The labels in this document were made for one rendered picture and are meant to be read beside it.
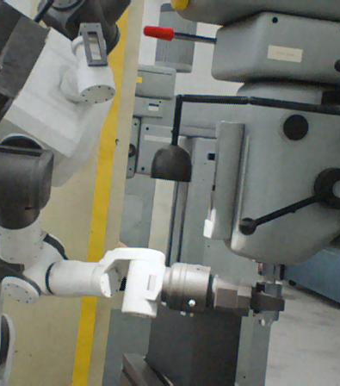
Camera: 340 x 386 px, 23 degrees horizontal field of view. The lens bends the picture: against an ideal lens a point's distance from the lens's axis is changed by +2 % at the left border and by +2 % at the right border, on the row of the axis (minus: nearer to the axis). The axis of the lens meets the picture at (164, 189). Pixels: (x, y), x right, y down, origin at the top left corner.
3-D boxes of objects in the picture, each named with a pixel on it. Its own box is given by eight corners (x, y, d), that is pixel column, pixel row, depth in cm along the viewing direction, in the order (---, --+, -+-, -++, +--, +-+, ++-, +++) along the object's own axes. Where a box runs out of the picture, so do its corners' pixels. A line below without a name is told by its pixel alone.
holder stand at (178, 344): (187, 392, 180) (197, 300, 179) (145, 363, 200) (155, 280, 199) (234, 390, 186) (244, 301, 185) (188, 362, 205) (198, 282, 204)
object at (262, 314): (252, 318, 148) (256, 287, 148) (252, 314, 153) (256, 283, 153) (279, 322, 148) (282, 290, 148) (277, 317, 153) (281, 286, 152)
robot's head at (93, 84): (67, 107, 149) (89, 82, 143) (58, 59, 153) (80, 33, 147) (99, 112, 153) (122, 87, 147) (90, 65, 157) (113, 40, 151)
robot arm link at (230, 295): (253, 277, 144) (186, 268, 145) (246, 332, 145) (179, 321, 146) (253, 268, 157) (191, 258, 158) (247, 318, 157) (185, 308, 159)
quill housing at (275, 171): (245, 264, 138) (268, 75, 136) (207, 246, 157) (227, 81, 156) (349, 274, 143) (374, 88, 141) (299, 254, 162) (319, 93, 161)
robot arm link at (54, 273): (99, 310, 158) (25, 306, 169) (120, 269, 164) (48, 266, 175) (73, 276, 152) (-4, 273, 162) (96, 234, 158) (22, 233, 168)
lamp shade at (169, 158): (141, 176, 142) (145, 141, 141) (171, 178, 147) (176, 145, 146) (169, 181, 136) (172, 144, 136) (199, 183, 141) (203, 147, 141)
